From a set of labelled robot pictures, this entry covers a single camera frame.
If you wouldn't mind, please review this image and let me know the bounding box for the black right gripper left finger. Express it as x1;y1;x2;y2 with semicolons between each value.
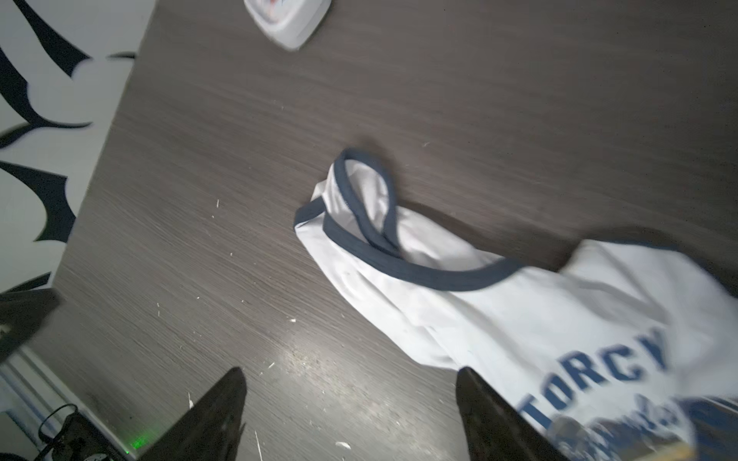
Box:
140;367;247;461

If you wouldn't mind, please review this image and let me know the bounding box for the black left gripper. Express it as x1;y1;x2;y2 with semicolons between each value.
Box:
1;288;61;362

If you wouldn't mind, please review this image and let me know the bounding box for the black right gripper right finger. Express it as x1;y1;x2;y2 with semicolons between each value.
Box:
455;367;566;461

